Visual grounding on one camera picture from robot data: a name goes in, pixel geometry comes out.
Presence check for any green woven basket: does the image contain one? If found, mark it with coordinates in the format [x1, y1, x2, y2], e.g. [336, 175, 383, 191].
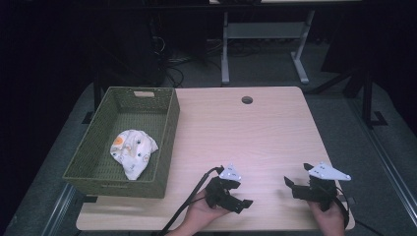
[62, 86, 181, 200]

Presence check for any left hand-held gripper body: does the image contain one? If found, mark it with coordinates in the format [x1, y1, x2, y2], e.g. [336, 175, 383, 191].
[204, 163, 246, 213]

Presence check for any black metal stand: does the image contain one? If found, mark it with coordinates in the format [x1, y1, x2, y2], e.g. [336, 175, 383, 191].
[342, 67, 388, 130]

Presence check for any tangle of black floor cables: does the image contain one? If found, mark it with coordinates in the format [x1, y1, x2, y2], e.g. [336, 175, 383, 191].
[150, 19, 224, 88]

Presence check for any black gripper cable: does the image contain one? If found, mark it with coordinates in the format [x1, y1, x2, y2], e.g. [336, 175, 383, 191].
[155, 166, 225, 236]
[333, 185, 387, 236]

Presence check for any person's right hand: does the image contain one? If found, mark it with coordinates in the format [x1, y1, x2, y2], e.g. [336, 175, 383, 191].
[307, 199, 347, 236]

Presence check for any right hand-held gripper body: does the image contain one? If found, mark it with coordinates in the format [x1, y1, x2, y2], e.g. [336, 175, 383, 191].
[291, 160, 352, 212]

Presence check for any white metal desk frame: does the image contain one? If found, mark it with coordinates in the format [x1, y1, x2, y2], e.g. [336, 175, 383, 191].
[220, 9, 317, 87]

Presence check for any white printed baby garment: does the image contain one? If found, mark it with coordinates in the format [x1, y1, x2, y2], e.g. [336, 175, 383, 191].
[109, 129, 159, 181]

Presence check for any metal floor rail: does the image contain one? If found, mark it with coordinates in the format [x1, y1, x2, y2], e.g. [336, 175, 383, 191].
[346, 97, 417, 228]
[40, 182, 77, 236]

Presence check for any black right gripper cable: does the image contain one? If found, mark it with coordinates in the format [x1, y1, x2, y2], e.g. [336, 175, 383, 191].
[333, 185, 387, 236]

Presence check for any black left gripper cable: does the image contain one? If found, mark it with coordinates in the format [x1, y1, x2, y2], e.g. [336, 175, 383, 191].
[155, 166, 225, 236]

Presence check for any person's left hand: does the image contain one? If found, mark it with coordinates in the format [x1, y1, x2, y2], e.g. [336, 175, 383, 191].
[185, 189, 231, 236]

